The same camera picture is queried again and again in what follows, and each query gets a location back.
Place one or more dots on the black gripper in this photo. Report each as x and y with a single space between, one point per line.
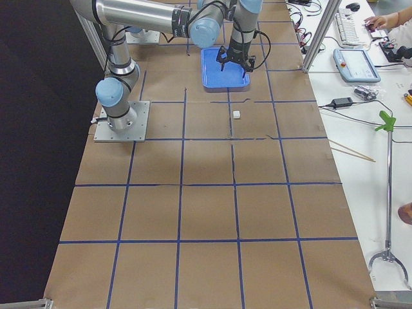
237 55

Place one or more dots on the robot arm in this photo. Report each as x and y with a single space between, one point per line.
201 25

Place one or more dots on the blue plastic tray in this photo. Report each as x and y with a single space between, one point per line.
215 80

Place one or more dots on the person hand at keyboard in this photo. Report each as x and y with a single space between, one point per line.
378 22

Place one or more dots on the black power adapter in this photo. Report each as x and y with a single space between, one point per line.
341 102

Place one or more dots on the white keyboard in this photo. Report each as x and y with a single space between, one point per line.
346 27

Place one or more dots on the teach pendant tablet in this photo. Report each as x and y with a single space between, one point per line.
355 65

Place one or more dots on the brown paper table cover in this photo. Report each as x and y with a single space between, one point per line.
212 211

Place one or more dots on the wooden chopstick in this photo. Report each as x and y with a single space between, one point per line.
349 151

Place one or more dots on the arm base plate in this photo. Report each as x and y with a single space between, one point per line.
129 128
144 37

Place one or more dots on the aluminium frame post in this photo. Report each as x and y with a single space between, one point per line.
320 33

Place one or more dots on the green handled reacher grabber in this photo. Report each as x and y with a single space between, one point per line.
387 255

